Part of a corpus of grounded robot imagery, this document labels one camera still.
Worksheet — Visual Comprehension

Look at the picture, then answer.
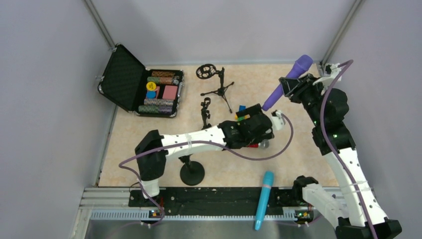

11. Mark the purple microphone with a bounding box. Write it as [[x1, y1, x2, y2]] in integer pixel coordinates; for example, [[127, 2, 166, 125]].
[[262, 54, 314, 111]]

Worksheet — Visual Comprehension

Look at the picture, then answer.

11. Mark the black round-base mic stand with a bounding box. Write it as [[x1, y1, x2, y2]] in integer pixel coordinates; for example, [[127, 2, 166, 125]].
[[179, 155, 205, 186]]

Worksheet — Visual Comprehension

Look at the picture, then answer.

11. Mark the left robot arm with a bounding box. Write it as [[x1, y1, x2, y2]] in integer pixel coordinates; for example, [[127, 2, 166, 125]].
[[135, 105, 277, 199]]

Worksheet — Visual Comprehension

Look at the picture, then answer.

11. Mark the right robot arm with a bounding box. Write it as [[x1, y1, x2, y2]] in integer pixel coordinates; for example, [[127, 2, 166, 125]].
[[279, 74, 402, 239]]

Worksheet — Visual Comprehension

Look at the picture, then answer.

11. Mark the black tripod stand with clip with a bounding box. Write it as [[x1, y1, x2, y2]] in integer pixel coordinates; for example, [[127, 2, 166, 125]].
[[201, 97, 211, 130]]

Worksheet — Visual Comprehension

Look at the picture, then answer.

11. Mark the black tripod stand with shockmount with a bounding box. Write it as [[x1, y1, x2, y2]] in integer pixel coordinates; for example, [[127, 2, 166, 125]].
[[196, 63, 235, 114]]

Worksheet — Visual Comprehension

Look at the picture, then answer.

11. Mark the red glitter microphone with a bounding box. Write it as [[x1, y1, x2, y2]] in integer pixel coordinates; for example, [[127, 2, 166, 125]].
[[247, 140, 269, 149]]

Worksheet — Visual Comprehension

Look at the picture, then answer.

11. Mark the toy brick car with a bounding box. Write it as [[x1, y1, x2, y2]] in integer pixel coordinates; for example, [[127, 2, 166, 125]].
[[234, 105, 249, 121]]

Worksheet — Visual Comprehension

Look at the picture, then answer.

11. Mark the teal microphone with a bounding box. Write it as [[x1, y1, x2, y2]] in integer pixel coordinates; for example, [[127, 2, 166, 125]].
[[254, 171, 274, 231]]

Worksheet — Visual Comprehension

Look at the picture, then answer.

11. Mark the red card deck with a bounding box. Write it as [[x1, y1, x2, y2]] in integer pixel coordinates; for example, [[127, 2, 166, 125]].
[[162, 85, 178, 100]]

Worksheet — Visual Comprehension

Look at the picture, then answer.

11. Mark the black poker chip case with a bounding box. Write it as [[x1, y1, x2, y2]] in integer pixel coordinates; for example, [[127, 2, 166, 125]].
[[97, 44, 184, 118]]

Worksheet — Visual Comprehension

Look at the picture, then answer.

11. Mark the blue poker chip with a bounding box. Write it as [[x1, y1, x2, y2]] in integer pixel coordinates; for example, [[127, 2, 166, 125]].
[[146, 91, 157, 99]]

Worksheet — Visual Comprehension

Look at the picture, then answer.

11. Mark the yellow big blind chip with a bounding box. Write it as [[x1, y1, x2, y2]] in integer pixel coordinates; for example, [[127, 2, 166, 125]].
[[146, 82, 157, 92]]

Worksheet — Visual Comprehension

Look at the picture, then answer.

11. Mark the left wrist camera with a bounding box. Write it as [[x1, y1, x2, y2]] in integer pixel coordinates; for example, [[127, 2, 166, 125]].
[[271, 110, 286, 131]]

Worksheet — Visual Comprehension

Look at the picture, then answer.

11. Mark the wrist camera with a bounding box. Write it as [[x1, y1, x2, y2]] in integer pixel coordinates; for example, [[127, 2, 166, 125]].
[[322, 63, 341, 79], [271, 110, 286, 131]]

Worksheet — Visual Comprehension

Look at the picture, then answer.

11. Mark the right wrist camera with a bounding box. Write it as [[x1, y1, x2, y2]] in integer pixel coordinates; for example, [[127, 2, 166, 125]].
[[322, 63, 341, 79]]

